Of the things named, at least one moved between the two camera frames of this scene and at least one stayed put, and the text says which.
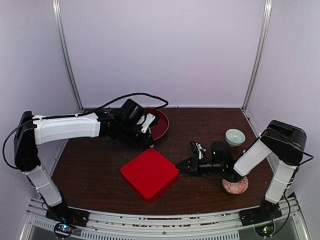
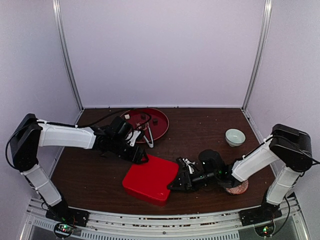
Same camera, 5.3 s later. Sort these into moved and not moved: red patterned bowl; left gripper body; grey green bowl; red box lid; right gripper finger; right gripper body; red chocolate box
Moved: left gripper body; right gripper body; red chocolate box; right gripper finger; red box lid
Not moved: red patterned bowl; grey green bowl
